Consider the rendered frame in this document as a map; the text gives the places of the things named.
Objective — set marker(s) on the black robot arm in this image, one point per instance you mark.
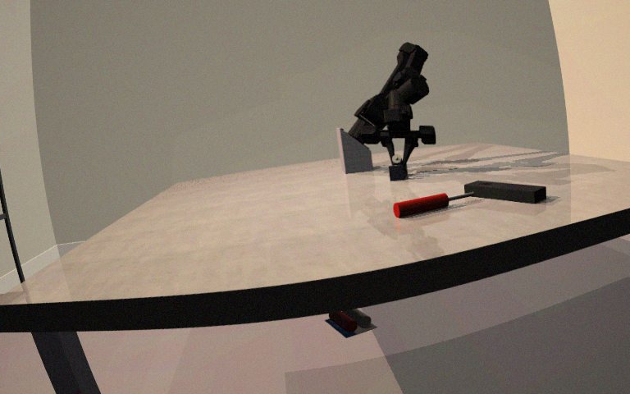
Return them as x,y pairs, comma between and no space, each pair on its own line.
404,86

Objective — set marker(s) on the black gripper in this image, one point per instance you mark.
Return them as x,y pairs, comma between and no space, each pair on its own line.
371,135

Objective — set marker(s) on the red screwdriver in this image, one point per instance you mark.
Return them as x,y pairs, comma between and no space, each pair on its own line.
425,204

